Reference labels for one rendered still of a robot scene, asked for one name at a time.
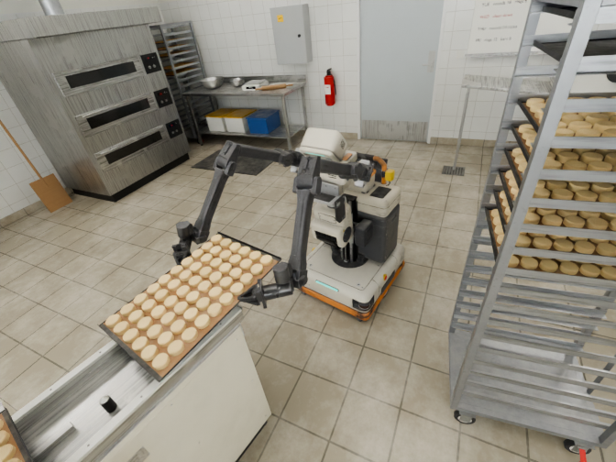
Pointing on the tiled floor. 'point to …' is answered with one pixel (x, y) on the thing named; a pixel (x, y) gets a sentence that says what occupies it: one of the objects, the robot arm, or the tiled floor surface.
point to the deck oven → (94, 97)
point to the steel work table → (255, 95)
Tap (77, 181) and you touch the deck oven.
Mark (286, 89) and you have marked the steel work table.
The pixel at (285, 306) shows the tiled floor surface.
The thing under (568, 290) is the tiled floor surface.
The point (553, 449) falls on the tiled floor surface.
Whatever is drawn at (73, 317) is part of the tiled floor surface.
